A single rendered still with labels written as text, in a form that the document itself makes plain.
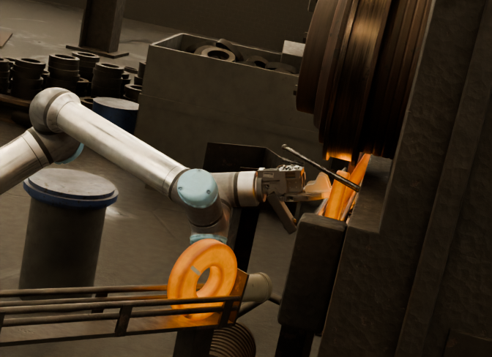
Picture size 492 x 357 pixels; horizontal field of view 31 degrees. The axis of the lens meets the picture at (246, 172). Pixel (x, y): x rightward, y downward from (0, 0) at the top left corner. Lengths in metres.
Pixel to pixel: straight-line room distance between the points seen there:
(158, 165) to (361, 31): 0.63
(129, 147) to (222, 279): 0.64
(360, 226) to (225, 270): 0.27
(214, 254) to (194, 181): 0.48
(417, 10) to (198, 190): 0.65
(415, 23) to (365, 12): 0.11
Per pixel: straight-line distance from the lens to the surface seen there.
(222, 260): 1.69
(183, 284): 1.64
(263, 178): 2.28
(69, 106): 2.39
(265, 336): 3.26
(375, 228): 1.65
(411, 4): 1.92
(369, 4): 1.87
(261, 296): 1.80
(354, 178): 2.75
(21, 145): 2.53
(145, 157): 2.21
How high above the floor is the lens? 1.32
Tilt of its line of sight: 14 degrees down
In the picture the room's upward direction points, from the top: 11 degrees clockwise
